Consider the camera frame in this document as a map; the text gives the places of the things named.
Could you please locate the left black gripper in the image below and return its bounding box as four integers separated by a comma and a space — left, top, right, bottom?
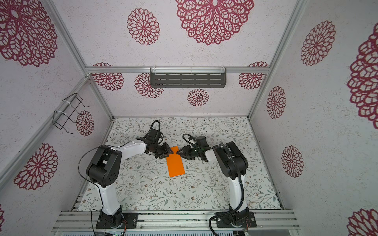
151, 142, 174, 159

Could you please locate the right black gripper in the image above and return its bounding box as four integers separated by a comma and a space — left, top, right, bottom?
177, 146, 202, 160

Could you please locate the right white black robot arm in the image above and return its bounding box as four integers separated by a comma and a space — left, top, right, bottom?
177, 141, 249, 212

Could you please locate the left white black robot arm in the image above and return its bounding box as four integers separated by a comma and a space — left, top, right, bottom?
86, 138, 173, 216

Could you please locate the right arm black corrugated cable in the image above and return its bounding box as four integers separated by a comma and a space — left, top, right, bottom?
182, 133, 246, 236

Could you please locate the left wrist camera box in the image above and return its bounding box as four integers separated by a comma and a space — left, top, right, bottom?
145, 128, 163, 143

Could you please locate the grey slotted wall shelf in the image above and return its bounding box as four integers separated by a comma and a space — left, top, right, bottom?
150, 67, 227, 89

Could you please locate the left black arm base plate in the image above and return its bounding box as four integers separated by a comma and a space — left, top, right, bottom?
95, 211, 138, 229

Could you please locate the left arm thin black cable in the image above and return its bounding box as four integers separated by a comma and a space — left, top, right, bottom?
77, 143, 131, 235

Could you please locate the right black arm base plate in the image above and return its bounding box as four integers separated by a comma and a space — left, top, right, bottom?
216, 210, 257, 228

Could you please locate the black wire wall basket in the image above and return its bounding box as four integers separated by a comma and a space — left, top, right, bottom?
52, 93, 90, 134

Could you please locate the aluminium front rail frame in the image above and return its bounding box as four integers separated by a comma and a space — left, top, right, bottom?
52, 209, 300, 232

